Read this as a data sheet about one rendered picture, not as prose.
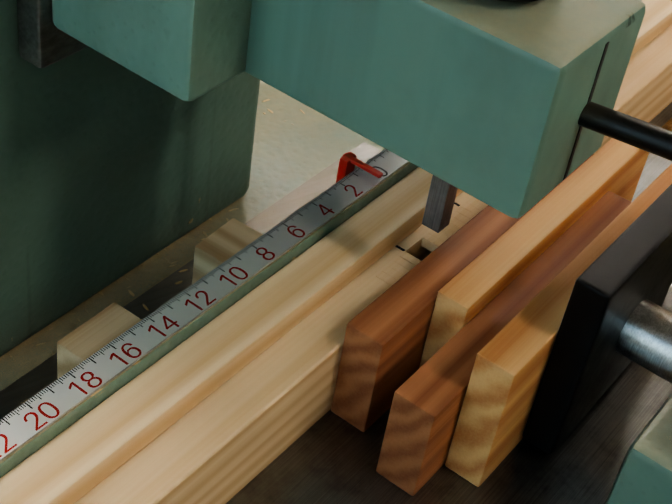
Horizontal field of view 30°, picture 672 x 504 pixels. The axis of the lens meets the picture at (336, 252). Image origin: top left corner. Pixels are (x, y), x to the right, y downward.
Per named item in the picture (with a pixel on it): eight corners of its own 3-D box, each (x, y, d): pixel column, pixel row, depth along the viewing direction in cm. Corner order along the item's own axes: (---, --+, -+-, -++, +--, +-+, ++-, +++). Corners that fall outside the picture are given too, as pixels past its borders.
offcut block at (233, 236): (283, 301, 71) (290, 249, 68) (246, 332, 69) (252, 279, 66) (228, 269, 72) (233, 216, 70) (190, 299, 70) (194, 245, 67)
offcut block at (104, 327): (107, 434, 62) (108, 378, 59) (57, 397, 63) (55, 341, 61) (163, 390, 65) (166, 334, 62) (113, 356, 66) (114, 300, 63)
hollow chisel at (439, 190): (437, 233, 53) (460, 140, 50) (421, 224, 54) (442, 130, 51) (449, 224, 54) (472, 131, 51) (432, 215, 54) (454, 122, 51)
